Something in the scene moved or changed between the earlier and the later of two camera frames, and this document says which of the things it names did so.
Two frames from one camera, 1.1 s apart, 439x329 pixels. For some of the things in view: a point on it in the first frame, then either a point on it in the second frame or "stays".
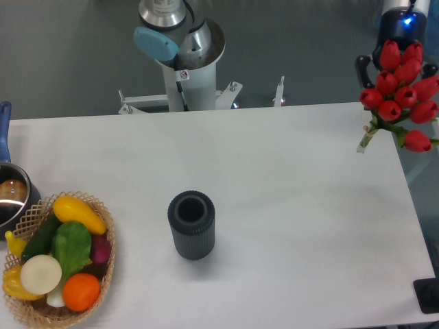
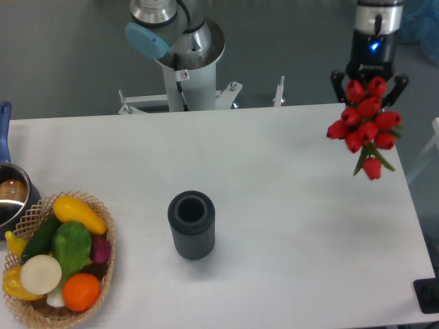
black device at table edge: [426, 292] stays
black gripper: [405, 25] -> [378, 23]
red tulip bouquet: [400, 95] -> [364, 128]
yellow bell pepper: [12, 285] stays
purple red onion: [101, 249] stays
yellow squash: [68, 209] stays
